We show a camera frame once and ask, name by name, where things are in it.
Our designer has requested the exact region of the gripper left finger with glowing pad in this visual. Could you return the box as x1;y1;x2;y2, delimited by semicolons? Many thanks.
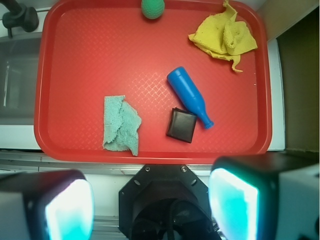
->
0;169;95;240

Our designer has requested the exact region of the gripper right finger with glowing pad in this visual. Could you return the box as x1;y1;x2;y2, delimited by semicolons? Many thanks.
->
208;152;320;240

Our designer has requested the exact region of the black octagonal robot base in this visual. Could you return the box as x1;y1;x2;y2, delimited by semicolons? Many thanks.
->
118;164;221;240

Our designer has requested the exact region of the light blue cloth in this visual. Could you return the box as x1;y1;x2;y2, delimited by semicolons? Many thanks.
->
102;95;142;157

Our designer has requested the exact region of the yellow cloth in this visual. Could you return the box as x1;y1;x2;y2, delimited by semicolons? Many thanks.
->
188;0;258;73

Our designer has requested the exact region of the black square box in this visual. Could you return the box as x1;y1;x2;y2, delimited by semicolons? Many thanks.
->
166;107;197;144

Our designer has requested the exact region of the blue plastic bottle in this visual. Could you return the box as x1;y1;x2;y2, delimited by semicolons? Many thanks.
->
167;66;214;129

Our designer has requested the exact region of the metal sink basin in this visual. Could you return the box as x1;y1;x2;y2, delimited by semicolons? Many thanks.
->
0;38;41;125

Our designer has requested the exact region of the red plastic tray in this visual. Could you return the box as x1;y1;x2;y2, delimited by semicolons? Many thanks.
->
34;0;272;164

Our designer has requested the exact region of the green knitted ball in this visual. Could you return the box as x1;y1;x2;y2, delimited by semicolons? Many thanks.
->
141;0;165;20

